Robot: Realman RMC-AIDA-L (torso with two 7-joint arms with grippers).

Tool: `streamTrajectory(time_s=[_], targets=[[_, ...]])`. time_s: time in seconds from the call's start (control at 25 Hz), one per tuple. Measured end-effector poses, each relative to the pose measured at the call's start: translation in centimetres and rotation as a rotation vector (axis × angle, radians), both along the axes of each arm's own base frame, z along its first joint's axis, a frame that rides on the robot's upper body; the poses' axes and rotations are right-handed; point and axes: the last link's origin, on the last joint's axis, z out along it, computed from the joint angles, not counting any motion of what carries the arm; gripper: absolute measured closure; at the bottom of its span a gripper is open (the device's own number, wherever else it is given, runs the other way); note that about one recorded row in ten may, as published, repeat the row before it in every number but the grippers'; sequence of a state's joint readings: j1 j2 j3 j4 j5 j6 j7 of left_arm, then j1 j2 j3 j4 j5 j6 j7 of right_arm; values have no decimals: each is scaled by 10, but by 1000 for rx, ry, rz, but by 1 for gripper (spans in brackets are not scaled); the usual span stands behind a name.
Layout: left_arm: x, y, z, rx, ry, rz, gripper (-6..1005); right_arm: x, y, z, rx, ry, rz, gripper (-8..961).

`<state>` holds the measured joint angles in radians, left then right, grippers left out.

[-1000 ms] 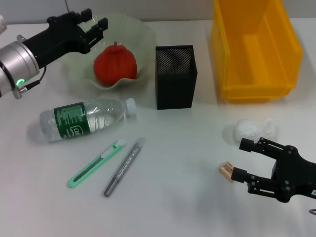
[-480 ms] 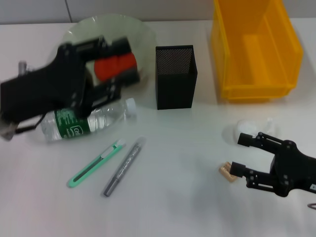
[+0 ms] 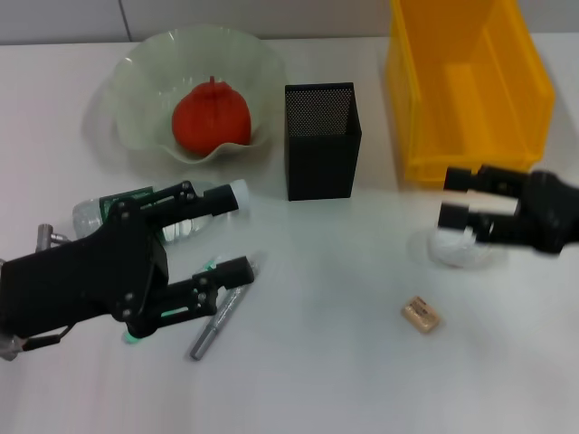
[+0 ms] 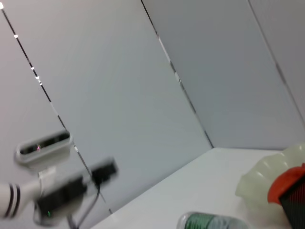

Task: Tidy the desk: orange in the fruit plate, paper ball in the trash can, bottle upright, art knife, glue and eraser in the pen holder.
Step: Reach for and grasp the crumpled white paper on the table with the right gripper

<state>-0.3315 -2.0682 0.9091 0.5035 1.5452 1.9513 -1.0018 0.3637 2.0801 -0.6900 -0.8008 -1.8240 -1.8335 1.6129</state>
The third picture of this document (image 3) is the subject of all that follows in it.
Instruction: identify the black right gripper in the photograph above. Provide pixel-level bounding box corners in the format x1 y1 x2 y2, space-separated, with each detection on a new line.
437 165 579 259

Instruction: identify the black mesh pen holder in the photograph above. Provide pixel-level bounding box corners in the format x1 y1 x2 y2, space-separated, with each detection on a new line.
284 81 365 203

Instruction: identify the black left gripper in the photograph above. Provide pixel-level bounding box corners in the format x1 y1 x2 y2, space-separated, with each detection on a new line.
0 200 171 339

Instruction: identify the left gripper cable with plug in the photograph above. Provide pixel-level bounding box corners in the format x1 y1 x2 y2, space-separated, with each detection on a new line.
17 222 76 353

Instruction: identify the green utility knife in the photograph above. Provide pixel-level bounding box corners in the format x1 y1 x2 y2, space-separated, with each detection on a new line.
122 256 228 345

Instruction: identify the yellow plastic bin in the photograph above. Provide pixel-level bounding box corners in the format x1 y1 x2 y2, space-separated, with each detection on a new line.
384 0 557 188

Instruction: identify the clear water bottle green label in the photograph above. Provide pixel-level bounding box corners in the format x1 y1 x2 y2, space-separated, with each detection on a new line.
71 177 252 246

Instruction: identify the orange fruit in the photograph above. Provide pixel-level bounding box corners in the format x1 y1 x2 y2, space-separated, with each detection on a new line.
171 75 253 157

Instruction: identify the grey glitter pen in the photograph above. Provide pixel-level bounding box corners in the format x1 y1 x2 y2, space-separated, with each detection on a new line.
187 255 261 362

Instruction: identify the pale green glass fruit plate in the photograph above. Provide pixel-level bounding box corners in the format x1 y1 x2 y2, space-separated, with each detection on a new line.
96 27 286 166

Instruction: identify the beige eraser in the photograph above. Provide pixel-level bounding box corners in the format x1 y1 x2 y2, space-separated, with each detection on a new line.
400 294 443 337

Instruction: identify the white paper ball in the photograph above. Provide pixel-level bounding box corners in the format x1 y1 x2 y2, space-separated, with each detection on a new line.
426 187 517 269

